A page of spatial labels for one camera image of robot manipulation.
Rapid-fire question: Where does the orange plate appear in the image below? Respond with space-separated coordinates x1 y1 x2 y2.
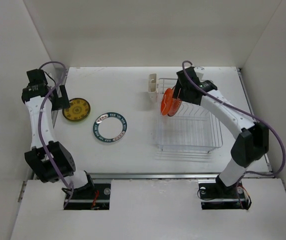
160 88 174 116

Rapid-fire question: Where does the olive brown plate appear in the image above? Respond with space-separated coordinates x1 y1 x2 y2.
62 98 91 120

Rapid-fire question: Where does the white plate grey rim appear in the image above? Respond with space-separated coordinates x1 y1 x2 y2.
92 112 128 144

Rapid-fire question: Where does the white plate red pattern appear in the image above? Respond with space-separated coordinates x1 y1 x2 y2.
167 98 182 117

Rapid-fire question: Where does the lime green plate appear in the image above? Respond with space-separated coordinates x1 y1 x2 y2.
66 112 90 123

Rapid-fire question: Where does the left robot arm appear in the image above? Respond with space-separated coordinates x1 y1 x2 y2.
21 69 95 199

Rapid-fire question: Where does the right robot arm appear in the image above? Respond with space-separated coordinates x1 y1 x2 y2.
173 66 269 197

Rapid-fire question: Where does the beige cutlery holder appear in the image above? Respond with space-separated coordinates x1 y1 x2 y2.
147 73 157 102

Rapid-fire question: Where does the white wire dish rack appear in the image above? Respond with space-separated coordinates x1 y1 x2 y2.
156 78 223 153

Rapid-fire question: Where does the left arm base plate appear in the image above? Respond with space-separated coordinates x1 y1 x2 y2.
63 181 111 211

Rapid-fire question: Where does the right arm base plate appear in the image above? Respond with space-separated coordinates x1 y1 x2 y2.
197 181 252 211

